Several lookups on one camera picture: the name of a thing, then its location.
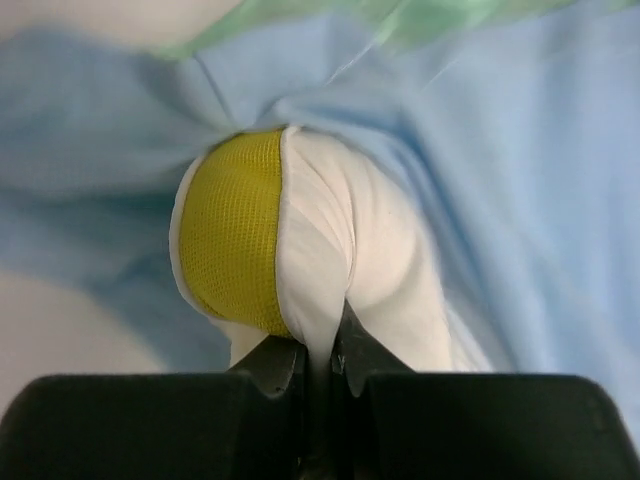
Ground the light blue green pillowcase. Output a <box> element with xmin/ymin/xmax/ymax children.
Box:
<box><xmin>1</xmin><ymin>1</ymin><xmax>639</xmax><ymax>424</ymax></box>

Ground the white pillow yellow underside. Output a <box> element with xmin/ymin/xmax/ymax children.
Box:
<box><xmin>169</xmin><ymin>127</ymin><xmax>493</xmax><ymax>372</ymax></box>

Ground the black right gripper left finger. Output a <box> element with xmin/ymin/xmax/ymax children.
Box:
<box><xmin>1</xmin><ymin>337</ymin><xmax>306</xmax><ymax>479</ymax></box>

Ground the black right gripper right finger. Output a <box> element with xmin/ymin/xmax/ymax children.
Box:
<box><xmin>331</xmin><ymin>309</ymin><xmax>639</xmax><ymax>480</ymax></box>

